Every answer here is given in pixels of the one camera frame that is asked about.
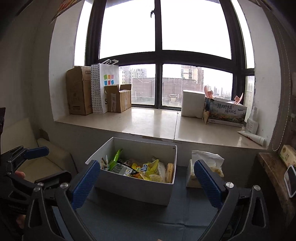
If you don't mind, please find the green snack pack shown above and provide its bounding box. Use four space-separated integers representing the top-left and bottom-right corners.
108 149 122 171

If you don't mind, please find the yellow chips bag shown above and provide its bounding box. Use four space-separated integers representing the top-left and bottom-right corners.
131 159 162 181

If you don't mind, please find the silver green foil snack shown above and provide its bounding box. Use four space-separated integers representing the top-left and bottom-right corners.
111 163 133 176

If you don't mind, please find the kuromi round cracker pack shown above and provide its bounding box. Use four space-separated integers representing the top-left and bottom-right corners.
166 163 174 183

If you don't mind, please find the left hand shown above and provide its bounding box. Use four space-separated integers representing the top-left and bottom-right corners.
15 171 26 179

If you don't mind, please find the cream sofa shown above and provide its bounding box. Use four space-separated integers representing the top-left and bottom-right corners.
1 117 78 183

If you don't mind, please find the tissue pack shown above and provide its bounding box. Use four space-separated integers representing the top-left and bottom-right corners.
186 150 225 188

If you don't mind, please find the white storage box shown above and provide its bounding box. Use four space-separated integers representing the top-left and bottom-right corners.
86 137 177 206

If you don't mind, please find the blue table cloth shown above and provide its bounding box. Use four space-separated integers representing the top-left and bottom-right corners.
77 167 218 240

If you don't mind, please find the white tube on sill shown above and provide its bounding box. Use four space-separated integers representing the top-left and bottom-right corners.
238 131 265 147

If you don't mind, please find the white bottle on sill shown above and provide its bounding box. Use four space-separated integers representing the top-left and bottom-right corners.
245 106 258 134

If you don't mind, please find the printed landscape tissue box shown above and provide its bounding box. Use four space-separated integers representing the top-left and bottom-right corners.
203 98 247 128

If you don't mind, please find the large brown cardboard box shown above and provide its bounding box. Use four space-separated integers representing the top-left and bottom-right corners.
66 66 92 115

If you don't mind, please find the small open cardboard box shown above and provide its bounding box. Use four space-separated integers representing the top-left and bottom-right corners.
105 84 132 113

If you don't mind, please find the white box on sill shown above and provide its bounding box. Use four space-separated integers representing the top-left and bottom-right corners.
181 90 206 119

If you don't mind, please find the white dotted paper bag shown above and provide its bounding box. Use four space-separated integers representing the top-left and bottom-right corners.
91 59 119 114

